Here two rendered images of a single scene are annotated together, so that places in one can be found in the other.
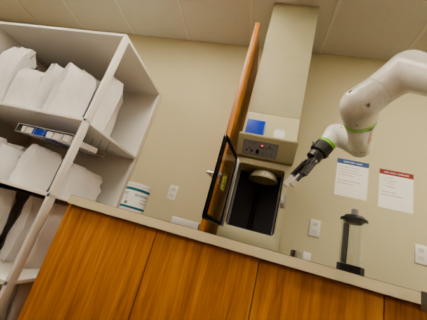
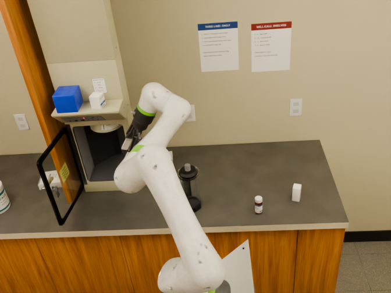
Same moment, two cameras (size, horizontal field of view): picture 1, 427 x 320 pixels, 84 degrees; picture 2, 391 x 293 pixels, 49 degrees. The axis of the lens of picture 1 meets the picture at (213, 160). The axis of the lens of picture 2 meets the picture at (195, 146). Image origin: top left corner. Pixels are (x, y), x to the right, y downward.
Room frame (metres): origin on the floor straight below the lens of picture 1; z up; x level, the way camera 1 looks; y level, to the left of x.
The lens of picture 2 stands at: (-0.59, -0.52, 2.45)
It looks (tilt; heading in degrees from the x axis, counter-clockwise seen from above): 35 degrees down; 353
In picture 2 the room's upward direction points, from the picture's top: 6 degrees counter-clockwise
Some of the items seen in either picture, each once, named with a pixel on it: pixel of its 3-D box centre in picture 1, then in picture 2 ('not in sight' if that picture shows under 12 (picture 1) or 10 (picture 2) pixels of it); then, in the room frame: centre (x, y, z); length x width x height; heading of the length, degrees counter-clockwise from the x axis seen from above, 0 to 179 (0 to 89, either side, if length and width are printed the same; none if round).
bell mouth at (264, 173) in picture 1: (263, 176); (106, 119); (1.38, -0.32, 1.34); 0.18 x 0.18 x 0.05
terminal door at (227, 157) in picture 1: (222, 182); (63, 176); (1.16, -0.07, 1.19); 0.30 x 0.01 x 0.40; 160
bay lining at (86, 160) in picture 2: (255, 200); (109, 140); (1.40, -0.30, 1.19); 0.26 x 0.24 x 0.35; 77
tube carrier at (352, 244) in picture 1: (352, 243); (189, 188); (1.04, -0.68, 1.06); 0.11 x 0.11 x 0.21
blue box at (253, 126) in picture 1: (255, 131); (68, 99); (1.24, -0.19, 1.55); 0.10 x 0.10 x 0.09; 77
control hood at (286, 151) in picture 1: (265, 148); (89, 115); (1.23, -0.26, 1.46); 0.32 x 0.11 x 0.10; 77
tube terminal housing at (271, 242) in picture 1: (259, 180); (103, 120); (1.40, -0.30, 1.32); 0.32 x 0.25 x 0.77; 77
